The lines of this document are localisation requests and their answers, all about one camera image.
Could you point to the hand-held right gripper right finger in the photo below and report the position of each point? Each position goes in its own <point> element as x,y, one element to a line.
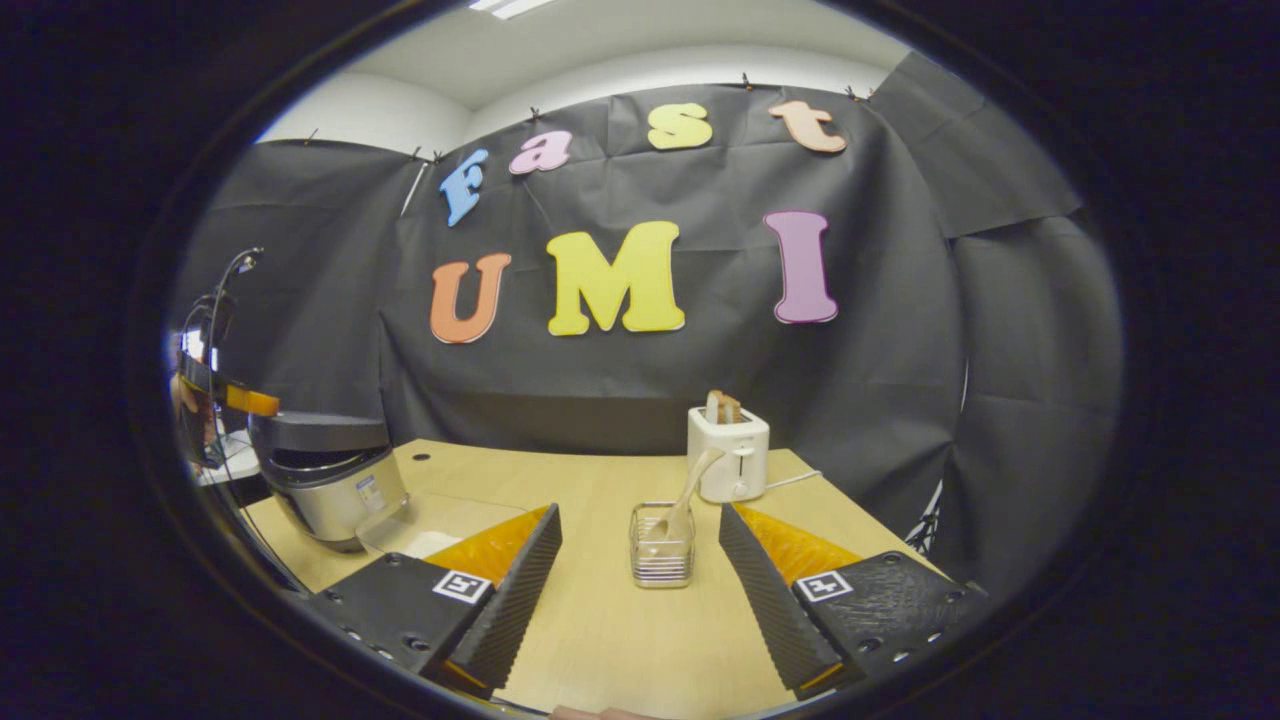
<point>770,600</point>

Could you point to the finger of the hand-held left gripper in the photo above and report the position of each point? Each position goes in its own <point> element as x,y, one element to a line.
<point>250,400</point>

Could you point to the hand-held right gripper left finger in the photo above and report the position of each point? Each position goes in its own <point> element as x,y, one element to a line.
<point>510,600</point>

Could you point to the silver black rice cooker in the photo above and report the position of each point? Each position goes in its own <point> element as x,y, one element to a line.
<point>335,490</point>

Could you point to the wooden spoon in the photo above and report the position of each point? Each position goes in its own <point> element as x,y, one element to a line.
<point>690,490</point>

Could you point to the white side table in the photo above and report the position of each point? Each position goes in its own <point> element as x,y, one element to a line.
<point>235,460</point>

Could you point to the clear plastic container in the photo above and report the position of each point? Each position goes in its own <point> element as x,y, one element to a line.
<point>400,520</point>

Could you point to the white toaster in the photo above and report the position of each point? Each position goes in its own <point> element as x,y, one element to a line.
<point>735,450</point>

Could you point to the brown toast slice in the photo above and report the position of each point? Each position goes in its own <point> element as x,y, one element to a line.
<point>723,407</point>

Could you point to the black backdrop cloth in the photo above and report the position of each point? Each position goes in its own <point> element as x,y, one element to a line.
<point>700,390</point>

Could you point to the ceiling light panel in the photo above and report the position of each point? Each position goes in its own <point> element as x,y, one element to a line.
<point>510,7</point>

